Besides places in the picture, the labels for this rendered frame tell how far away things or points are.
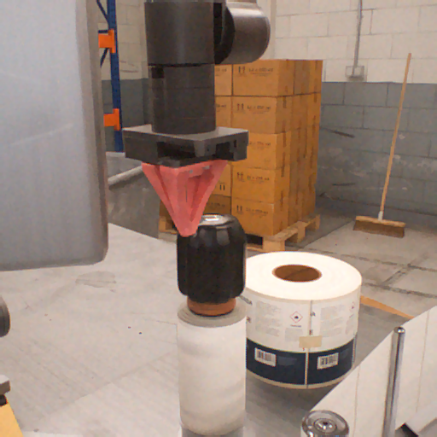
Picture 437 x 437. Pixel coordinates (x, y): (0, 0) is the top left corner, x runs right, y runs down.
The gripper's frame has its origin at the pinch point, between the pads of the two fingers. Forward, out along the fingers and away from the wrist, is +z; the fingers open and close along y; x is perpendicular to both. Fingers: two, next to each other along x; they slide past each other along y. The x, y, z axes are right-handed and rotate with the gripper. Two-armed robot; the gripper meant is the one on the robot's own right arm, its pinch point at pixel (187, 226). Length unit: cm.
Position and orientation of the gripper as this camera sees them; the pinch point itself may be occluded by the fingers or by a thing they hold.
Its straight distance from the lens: 49.0
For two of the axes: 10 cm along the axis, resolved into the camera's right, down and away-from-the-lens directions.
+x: -6.8, 2.5, -6.9
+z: 0.2, 9.5, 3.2
